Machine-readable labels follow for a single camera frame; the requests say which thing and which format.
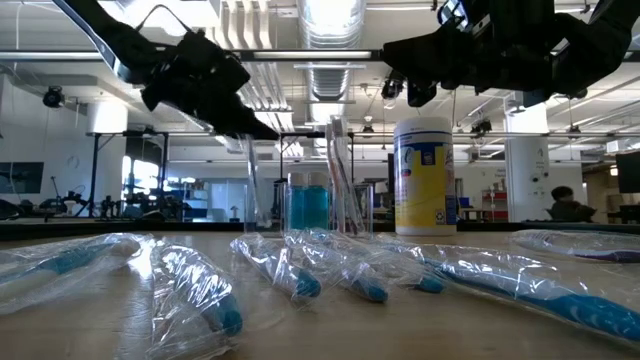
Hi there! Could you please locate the black aluminium table frame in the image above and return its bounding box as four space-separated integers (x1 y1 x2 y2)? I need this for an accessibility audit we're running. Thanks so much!
0 217 640 240

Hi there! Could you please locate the clear acrylic organizer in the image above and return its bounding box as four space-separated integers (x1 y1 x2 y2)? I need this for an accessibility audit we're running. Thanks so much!
243 182 375 237

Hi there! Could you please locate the silver ventilation duct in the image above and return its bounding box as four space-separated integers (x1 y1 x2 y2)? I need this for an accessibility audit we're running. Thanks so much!
295 0 367 161

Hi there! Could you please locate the small blue mouthwash bottle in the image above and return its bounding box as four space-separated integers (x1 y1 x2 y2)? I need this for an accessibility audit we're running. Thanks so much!
305 172 331 232
287 172 308 232

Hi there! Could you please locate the purple toothbrush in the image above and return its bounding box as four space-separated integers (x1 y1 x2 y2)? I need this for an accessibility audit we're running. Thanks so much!
509 228 640 265

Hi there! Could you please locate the person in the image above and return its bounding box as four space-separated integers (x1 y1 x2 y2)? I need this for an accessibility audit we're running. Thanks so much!
547 185 599 224

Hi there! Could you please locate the yellow wipes canister white lid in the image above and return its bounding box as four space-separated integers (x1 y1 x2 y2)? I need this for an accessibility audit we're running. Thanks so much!
393 116 459 237

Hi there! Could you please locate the dark wall screen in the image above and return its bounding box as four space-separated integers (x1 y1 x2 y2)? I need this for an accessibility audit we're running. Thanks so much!
0 160 45 195

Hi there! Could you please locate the cluttered background workbench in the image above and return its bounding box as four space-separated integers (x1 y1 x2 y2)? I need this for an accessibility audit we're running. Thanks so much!
0 187 211 222

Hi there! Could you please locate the black overhead rig bar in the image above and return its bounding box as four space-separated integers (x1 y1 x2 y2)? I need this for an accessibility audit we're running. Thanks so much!
0 48 640 63

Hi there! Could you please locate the maroon toothbrush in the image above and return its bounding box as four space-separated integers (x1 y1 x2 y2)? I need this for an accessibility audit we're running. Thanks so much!
324 119 354 235

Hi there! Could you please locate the white round column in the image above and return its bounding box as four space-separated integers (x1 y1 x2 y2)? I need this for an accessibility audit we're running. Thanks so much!
503 104 552 224
85 99 130 136

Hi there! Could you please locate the red shelf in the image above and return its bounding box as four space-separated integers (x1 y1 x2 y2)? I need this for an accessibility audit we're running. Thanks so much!
480 188 510 222

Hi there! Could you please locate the dark desk monitor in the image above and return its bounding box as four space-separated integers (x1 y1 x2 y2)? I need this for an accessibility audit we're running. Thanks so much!
614 149 640 195

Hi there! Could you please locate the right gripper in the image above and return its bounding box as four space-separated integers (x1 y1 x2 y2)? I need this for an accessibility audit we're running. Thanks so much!
382 0 556 109

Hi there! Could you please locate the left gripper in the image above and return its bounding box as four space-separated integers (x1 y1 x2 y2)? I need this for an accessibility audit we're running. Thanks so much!
141 29 280 141

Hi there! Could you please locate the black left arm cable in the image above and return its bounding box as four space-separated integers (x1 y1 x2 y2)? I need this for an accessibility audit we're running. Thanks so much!
133 3 197 35

